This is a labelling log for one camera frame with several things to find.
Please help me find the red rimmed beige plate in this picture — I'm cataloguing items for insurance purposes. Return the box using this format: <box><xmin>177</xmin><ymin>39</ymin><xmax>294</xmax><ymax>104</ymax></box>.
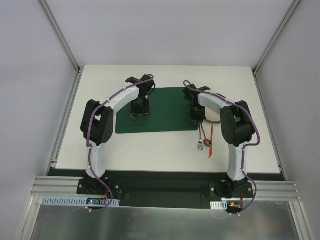
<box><xmin>205</xmin><ymin>97</ymin><xmax>226</xmax><ymax>125</ymax></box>

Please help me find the copper spoon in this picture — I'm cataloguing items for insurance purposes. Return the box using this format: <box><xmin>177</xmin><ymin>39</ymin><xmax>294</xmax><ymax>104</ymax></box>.
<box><xmin>201</xmin><ymin>125</ymin><xmax>212</xmax><ymax>147</ymax></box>

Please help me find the silver fork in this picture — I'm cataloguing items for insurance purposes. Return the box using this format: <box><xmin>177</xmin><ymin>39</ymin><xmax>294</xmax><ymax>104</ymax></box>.
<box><xmin>197</xmin><ymin>124</ymin><xmax>204</xmax><ymax>151</ymax></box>

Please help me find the green placemat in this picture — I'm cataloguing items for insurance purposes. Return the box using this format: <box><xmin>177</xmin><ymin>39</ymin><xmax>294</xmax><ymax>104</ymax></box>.
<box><xmin>115</xmin><ymin>87</ymin><xmax>198</xmax><ymax>134</ymax></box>

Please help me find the orange knife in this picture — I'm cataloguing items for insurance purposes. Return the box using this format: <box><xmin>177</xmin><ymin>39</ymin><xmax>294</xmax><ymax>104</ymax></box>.
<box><xmin>208</xmin><ymin>125</ymin><xmax>214</xmax><ymax>159</ymax></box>

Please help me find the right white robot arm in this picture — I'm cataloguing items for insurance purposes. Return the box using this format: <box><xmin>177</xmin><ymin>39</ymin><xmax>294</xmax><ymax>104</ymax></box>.
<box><xmin>183</xmin><ymin>84</ymin><xmax>255</xmax><ymax>199</ymax></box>

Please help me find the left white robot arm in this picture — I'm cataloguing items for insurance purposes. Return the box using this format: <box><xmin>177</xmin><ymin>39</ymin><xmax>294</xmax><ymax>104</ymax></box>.
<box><xmin>80</xmin><ymin>74</ymin><xmax>156</xmax><ymax>195</ymax></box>

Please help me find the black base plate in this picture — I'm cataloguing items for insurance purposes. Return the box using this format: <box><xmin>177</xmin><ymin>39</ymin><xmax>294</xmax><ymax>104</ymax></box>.
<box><xmin>76</xmin><ymin>170</ymin><xmax>254</xmax><ymax>209</ymax></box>

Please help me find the left aluminium frame post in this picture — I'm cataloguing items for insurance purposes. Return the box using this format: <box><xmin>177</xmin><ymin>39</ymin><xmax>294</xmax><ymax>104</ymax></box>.
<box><xmin>37</xmin><ymin>0</ymin><xmax>82</xmax><ymax>74</ymax></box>

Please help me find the aluminium frame post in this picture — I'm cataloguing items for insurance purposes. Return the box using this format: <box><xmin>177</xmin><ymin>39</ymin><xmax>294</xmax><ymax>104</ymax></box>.
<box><xmin>37</xmin><ymin>0</ymin><xmax>82</xmax><ymax>74</ymax></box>
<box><xmin>252</xmin><ymin>0</ymin><xmax>303</xmax><ymax>76</ymax></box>

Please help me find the right white cable duct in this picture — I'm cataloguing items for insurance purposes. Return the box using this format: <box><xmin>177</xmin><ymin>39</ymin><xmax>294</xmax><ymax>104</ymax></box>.
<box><xmin>210</xmin><ymin>200</ymin><xmax>228</xmax><ymax>211</ymax></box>

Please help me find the white cable duct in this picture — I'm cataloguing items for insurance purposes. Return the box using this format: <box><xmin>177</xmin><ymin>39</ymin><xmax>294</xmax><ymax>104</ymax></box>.
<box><xmin>210</xmin><ymin>200</ymin><xmax>228</xmax><ymax>211</ymax></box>
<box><xmin>42</xmin><ymin>196</ymin><xmax>120</xmax><ymax>208</ymax></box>

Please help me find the aluminium front rail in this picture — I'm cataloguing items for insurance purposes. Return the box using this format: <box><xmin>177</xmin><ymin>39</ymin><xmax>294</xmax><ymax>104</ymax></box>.
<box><xmin>31</xmin><ymin>176</ymin><xmax>302</xmax><ymax>202</ymax></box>

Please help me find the right aluminium frame post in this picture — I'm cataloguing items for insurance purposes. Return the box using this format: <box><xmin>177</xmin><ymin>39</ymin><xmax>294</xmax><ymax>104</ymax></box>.
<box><xmin>252</xmin><ymin>0</ymin><xmax>303</xmax><ymax>76</ymax></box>

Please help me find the left white cable duct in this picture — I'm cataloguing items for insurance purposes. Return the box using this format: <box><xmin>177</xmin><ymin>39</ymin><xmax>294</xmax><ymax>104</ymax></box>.
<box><xmin>42</xmin><ymin>196</ymin><xmax>120</xmax><ymax>208</ymax></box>

